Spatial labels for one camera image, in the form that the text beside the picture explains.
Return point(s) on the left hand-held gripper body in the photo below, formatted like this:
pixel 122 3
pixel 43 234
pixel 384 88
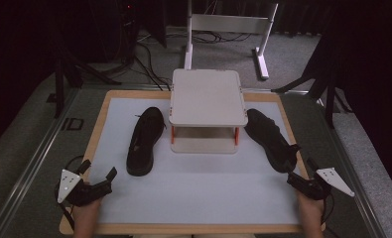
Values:
pixel 87 192

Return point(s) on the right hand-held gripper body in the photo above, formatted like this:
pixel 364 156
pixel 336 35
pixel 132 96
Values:
pixel 319 185

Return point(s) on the black shoe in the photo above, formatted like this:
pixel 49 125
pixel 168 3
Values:
pixel 270 139
pixel 144 139

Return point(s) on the white two-tier shoe rack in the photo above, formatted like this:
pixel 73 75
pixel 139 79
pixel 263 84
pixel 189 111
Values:
pixel 205 99

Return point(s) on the person's left hand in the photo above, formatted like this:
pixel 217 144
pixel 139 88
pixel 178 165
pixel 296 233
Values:
pixel 91 202

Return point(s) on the person's right hand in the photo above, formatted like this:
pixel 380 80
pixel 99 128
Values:
pixel 311 204

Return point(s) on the black tripod stand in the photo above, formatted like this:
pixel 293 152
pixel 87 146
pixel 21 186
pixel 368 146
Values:
pixel 326 82
pixel 71 72

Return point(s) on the white table mat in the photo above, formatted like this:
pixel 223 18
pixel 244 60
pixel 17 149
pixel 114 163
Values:
pixel 200 191

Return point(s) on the dark equipment with red light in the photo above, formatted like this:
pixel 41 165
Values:
pixel 128 29

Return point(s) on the white metal stand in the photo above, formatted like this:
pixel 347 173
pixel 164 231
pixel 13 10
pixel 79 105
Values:
pixel 230 23

